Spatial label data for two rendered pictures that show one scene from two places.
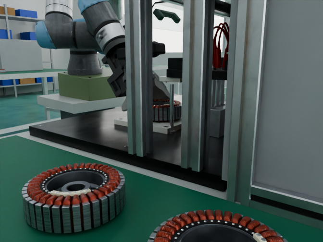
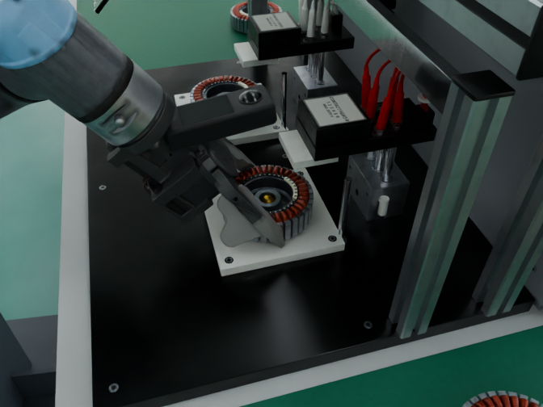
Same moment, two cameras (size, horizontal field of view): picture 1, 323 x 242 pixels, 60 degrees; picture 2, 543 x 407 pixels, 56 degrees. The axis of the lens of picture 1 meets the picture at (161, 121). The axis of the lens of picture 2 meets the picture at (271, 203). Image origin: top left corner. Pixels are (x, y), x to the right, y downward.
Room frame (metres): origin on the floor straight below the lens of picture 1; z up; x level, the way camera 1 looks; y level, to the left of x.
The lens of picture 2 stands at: (0.35, 0.36, 1.23)
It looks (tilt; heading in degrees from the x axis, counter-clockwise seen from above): 43 degrees down; 309
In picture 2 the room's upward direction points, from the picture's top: straight up
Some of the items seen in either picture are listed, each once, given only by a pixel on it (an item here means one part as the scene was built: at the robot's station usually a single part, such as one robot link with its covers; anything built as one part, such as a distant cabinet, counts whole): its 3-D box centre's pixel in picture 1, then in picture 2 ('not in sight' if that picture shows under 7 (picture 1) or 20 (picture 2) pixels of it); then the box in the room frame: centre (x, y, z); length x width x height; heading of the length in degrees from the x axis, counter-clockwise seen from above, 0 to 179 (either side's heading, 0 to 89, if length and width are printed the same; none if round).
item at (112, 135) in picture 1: (190, 118); (255, 167); (0.74, -0.08, 0.76); 0.64 x 0.47 x 0.02; 144
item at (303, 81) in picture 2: not in sight; (313, 90); (0.76, -0.25, 0.80); 0.07 x 0.05 x 0.06; 144
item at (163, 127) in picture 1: (159, 119); (267, 216); (0.65, 0.01, 0.78); 0.15 x 0.15 x 0.01; 54
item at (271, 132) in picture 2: not in sight; (227, 115); (0.84, -0.14, 0.78); 0.15 x 0.15 x 0.01; 54
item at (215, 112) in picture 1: (216, 118); (375, 183); (0.56, -0.11, 0.80); 0.07 x 0.05 x 0.06; 144
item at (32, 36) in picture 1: (33, 36); not in sight; (7.07, 3.11, 1.37); 0.42 x 0.42 x 0.19; 55
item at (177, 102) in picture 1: (159, 109); (267, 202); (0.65, 0.01, 0.80); 0.11 x 0.11 x 0.04
